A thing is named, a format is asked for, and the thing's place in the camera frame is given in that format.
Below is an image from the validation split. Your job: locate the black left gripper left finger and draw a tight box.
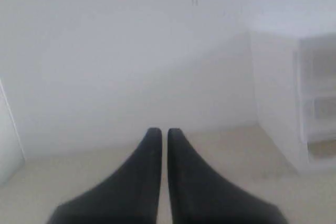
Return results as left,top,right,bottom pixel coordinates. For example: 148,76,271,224
48,127,162,223

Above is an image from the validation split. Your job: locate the white plastic drawer cabinet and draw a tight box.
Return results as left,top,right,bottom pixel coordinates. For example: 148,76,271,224
295,33,335,171

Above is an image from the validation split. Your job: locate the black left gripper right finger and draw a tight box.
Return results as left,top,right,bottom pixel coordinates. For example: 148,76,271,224
167,128,287,223

